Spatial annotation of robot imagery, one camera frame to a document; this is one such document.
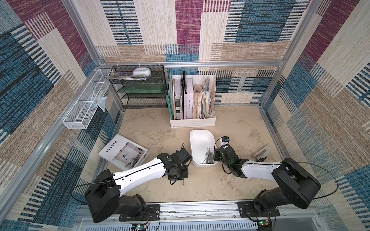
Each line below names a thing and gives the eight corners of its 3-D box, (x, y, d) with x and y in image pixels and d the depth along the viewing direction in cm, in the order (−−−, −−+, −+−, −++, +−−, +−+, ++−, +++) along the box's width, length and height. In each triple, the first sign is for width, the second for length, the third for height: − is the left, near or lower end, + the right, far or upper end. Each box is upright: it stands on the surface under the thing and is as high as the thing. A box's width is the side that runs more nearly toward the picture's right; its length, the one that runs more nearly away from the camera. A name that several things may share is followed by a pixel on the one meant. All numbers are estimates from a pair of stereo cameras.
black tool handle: (259, 164, 91) (261, 162, 89) (252, 156, 94) (254, 155, 92) (274, 152, 96) (275, 151, 93) (266, 146, 99) (268, 144, 97)
